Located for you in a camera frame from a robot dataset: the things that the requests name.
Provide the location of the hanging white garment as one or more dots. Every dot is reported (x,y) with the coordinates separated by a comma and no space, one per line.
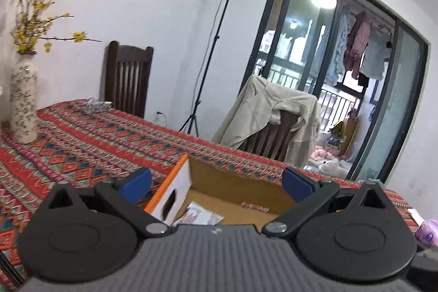
(375,56)

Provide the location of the red patterned tablecloth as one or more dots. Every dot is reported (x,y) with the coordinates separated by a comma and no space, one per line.
(85,148)

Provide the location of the purple tissue pack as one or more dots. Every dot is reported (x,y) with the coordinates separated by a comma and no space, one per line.
(427,232)

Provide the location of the white pink snack packet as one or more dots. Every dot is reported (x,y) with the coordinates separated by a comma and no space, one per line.
(198,215)

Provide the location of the silver patterned small box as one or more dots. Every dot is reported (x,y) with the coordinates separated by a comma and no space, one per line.
(97,105)

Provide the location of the dark wooden chair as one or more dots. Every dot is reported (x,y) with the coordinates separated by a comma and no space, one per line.
(128,80)

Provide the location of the black framed sliding glass door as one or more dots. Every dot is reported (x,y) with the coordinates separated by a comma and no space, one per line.
(390,127)

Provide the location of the orange cardboard box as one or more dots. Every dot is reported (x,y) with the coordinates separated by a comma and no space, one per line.
(236,186)

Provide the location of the wooden chair with jacket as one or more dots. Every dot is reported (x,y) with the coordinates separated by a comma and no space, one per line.
(273,138)

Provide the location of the floral ceramic vase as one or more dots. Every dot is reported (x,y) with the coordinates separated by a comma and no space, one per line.
(24,100)

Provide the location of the black light stand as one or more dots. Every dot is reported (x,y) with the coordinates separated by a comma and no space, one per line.
(219,35)

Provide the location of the hanging blue garment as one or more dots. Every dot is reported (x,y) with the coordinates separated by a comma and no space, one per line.
(337,45)

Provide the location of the wooden balcony cabinet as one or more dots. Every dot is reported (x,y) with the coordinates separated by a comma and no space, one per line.
(349,134)

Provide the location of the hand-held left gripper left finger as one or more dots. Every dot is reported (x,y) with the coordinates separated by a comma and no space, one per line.
(137,183)

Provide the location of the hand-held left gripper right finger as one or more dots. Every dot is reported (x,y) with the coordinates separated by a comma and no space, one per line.
(297,186)

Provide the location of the hanging pink garment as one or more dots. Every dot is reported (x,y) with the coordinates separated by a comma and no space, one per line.
(357,42)

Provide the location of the white plush toy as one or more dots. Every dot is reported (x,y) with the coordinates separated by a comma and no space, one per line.
(330,166)

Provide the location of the beige jacket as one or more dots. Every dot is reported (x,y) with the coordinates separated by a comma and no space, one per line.
(253,110)

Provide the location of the yellow flower branches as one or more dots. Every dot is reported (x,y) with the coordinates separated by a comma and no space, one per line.
(34,8)

